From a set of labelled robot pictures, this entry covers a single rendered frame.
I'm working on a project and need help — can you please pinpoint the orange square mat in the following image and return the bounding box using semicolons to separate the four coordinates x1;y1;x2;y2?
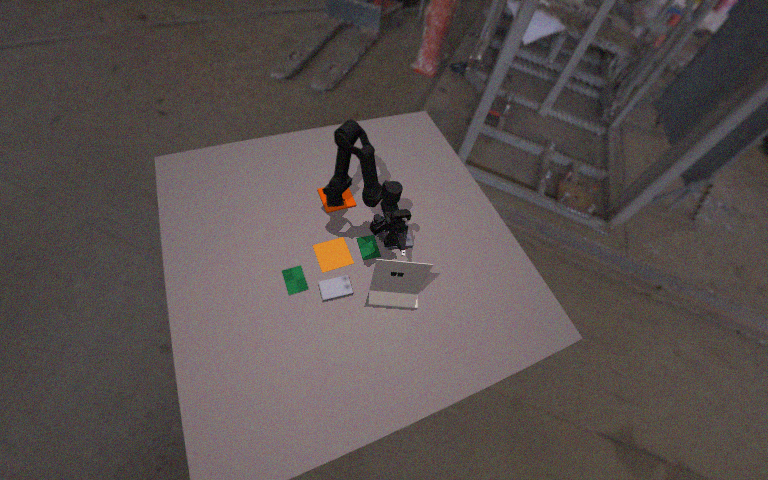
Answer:
312;237;354;273

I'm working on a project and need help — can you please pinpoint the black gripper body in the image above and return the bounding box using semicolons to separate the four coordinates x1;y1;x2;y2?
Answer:
384;207;412;247

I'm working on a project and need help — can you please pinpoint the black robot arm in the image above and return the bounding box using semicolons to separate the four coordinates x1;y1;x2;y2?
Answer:
322;119;403;236

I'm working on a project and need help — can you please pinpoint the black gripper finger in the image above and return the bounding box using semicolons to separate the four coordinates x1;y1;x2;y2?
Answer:
388;235;401;251
390;225;408;250

